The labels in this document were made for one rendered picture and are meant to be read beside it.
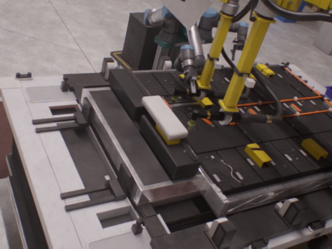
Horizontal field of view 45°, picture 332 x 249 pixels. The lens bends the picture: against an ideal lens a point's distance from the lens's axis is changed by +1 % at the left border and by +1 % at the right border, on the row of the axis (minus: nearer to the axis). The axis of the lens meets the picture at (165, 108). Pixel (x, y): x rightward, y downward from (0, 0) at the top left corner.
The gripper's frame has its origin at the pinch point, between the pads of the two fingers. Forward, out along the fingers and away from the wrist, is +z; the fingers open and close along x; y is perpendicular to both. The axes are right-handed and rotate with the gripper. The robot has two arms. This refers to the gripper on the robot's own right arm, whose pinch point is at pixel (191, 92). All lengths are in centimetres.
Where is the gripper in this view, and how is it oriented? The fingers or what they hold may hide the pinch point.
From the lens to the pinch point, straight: 253.3
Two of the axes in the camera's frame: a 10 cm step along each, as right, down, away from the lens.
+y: -9.5, -0.7, -3.1
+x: 3.1, -4.1, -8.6
